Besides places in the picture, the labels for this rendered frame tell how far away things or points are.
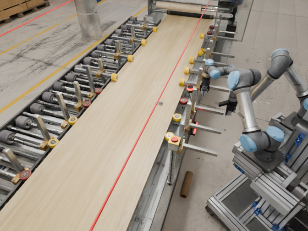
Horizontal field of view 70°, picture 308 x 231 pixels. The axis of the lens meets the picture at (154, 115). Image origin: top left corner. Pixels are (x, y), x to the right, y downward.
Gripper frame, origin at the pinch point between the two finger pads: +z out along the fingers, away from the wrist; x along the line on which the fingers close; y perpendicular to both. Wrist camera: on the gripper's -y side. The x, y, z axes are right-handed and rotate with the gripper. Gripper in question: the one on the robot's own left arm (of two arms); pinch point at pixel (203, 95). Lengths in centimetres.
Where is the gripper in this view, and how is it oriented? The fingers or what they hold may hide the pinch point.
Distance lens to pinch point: 217.6
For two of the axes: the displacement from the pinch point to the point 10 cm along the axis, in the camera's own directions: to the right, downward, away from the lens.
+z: 0.0, 7.3, 6.8
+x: -9.5, -2.2, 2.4
